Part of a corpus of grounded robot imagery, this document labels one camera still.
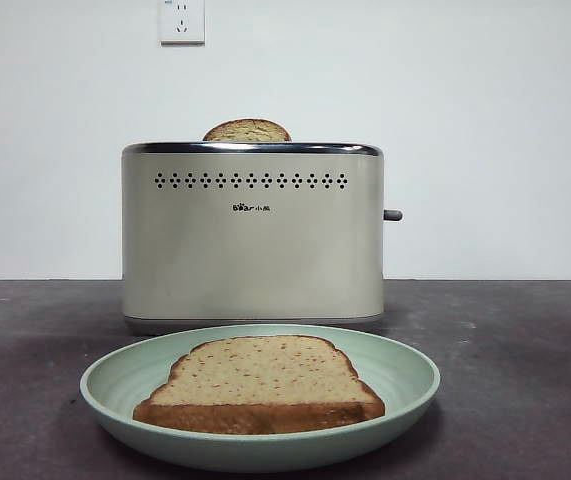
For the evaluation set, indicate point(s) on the pale green round plate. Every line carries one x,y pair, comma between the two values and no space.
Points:
115,395

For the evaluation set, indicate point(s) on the white wall power socket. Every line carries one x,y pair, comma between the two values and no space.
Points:
182,22

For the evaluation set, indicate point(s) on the small toasted bread slice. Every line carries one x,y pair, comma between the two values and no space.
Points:
247,131

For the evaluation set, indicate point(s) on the grey toaster lever knob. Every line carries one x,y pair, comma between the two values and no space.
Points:
393,215

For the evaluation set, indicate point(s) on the large toasted bread slice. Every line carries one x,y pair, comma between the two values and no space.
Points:
260,385

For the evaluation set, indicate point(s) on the cream toaster with chrome top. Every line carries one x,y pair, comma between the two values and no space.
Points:
250,260

